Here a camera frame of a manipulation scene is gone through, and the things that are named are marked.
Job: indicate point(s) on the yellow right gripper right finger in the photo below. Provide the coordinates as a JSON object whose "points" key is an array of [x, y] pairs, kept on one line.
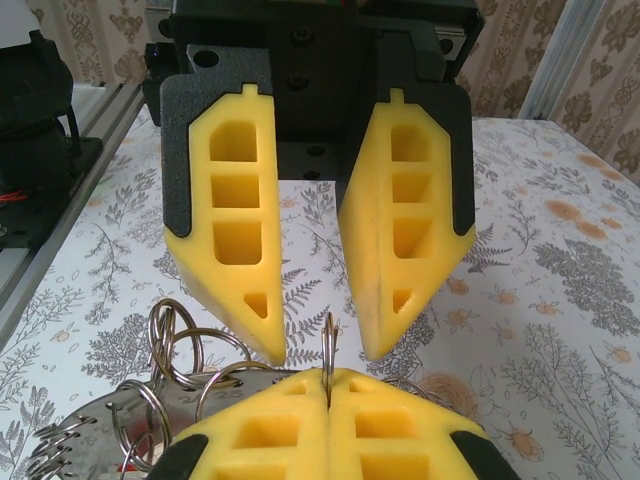
{"points": [[350, 450]]}

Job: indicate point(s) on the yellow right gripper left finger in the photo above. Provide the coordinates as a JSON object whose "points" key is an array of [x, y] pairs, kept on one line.
{"points": [[300, 450]]}

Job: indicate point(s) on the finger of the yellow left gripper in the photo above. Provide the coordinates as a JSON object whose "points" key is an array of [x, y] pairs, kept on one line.
{"points": [[370, 280], [270, 280]]}

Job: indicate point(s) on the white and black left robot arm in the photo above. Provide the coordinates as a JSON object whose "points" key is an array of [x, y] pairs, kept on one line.
{"points": [[35, 90]]}

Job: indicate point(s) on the long aluminium base rail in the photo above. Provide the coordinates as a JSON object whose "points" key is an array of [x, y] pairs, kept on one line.
{"points": [[120, 107]]}

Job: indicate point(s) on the aluminium frame post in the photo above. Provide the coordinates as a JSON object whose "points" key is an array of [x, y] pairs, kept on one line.
{"points": [[550, 60]]}

